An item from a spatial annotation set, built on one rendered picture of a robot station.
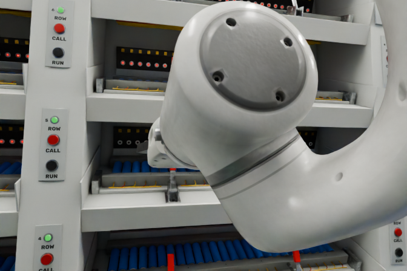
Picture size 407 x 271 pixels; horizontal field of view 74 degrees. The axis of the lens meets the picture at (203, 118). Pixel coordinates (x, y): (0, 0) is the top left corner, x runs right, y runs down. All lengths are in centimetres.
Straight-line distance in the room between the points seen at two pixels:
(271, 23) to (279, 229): 12
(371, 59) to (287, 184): 59
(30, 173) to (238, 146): 43
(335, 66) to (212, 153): 68
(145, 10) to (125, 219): 39
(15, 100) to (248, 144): 46
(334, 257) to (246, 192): 61
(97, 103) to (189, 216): 27
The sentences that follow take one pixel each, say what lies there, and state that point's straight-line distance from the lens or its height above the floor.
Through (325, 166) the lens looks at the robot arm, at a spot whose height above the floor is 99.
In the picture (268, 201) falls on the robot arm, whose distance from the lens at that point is 17.
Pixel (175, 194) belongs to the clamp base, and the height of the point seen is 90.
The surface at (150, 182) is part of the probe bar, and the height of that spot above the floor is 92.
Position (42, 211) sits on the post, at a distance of 54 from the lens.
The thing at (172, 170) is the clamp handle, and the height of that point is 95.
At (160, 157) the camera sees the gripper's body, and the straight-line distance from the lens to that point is 30.
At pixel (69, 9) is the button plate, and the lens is 57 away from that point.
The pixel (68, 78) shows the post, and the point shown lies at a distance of 53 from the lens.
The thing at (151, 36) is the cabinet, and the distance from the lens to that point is 75.
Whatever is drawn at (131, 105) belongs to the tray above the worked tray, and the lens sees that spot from 51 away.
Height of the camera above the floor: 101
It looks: 5 degrees up
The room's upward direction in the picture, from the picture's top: 1 degrees clockwise
